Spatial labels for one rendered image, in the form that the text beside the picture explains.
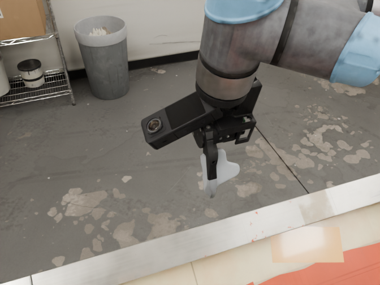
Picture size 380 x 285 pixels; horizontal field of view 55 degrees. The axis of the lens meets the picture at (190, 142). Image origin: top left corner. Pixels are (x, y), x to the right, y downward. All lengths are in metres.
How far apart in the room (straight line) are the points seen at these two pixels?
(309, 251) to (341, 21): 0.31
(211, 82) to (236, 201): 2.14
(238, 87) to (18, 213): 2.38
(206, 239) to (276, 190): 2.22
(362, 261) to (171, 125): 0.33
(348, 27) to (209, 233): 0.28
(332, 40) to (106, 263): 0.34
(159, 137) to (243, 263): 0.20
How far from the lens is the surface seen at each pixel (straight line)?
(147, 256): 0.45
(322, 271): 0.55
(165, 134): 0.50
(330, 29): 0.39
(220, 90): 0.44
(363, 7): 0.52
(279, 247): 0.53
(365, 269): 0.59
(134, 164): 2.81
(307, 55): 0.39
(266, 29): 0.38
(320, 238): 0.55
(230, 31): 0.39
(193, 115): 0.49
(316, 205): 0.52
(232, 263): 0.50
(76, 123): 3.33
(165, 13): 3.86
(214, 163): 0.54
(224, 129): 0.51
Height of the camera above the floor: 1.93
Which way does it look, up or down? 40 degrees down
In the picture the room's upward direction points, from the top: straight up
